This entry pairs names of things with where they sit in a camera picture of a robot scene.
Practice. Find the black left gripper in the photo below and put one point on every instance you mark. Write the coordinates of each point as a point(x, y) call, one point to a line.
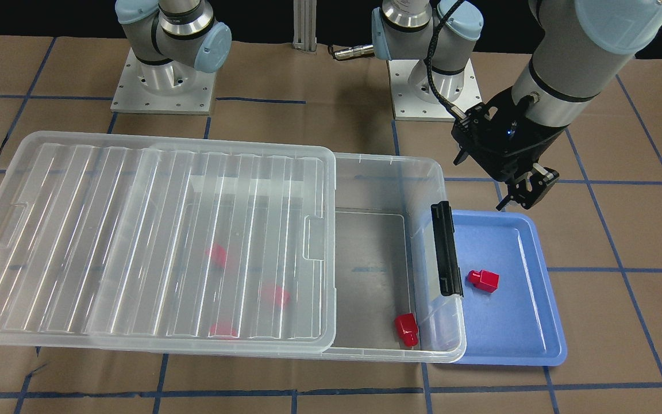
point(545, 142)

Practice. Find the red block from tray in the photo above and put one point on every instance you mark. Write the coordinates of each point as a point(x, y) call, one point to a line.
point(484, 280)

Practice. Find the clear ribbed box lid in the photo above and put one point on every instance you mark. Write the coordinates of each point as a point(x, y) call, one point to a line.
point(103, 240)

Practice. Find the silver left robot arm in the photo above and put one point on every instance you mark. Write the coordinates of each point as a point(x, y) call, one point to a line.
point(584, 46)

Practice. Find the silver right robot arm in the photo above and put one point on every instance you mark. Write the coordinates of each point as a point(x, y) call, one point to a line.
point(186, 32)

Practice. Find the clear plastic storage box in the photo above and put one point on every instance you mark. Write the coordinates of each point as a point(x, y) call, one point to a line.
point(385, 263)

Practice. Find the red block in box corner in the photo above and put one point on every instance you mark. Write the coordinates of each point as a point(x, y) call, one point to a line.
point(407, 329)

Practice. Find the blue plastic tray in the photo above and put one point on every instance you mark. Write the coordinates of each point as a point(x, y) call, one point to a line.
point(519, 323)

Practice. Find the red block under lid middle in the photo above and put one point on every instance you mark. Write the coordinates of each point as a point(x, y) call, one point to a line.
point(275, 296)

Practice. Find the red block under lid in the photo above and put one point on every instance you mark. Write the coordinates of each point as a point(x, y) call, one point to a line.
point(223, 330)
point(217, 256)
point(275, 296)

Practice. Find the red block under lid upper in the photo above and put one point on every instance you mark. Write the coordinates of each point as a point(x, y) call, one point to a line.
point(217, 256)

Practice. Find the red block under lid lower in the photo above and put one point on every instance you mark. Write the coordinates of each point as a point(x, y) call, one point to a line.
point(223, 330)

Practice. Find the black box latch handle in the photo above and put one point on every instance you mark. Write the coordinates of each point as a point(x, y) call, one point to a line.
point(449, 274)

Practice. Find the silver cable connector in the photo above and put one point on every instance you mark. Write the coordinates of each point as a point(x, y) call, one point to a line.
point(357, 52)

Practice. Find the aluminium frame post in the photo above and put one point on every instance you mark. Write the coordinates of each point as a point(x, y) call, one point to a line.
point(304, 25)

